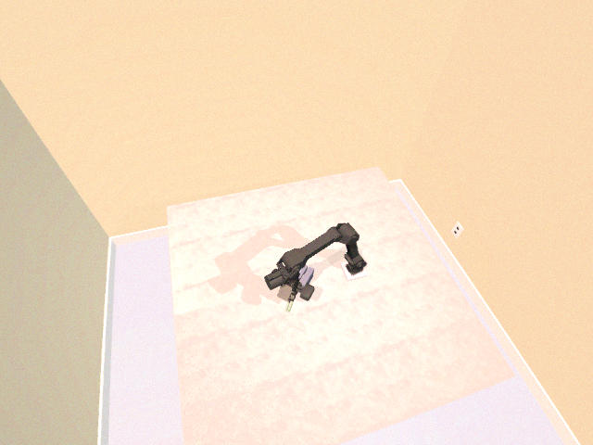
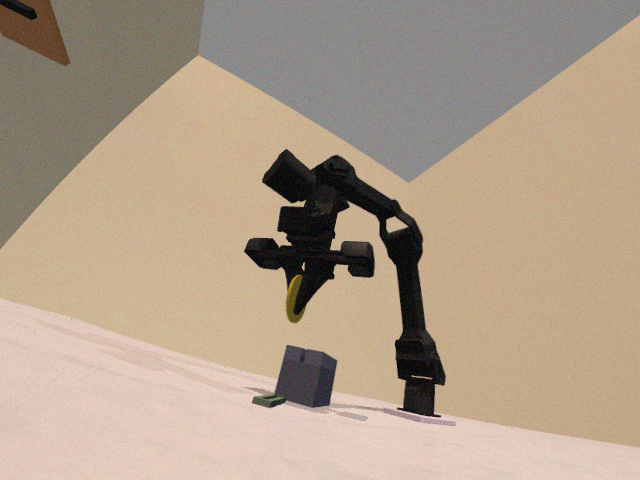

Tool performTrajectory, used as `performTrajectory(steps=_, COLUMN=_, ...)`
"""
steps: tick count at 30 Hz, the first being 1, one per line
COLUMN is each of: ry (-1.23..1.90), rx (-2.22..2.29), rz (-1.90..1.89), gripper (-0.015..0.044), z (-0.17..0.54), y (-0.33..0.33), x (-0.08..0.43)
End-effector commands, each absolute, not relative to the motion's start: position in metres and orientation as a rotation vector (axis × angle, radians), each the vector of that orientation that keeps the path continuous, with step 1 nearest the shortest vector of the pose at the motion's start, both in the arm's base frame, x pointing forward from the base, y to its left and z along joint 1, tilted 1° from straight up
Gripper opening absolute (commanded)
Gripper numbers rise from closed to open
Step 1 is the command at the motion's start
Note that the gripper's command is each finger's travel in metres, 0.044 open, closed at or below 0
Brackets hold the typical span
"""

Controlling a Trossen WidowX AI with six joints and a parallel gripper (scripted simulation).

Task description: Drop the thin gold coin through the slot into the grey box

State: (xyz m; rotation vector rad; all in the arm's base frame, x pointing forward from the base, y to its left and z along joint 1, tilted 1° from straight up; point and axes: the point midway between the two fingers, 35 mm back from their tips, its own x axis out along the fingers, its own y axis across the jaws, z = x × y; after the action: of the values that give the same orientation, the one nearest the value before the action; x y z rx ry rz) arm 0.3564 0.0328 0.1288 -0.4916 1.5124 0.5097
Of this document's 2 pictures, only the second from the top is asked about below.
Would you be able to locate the gold coin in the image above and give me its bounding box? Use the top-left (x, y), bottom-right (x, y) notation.
top-left (285, 275), bottom-right (306, 323)

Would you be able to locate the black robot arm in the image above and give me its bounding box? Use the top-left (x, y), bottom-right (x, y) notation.
top-left (262, 149), bottom-right (446, 418)

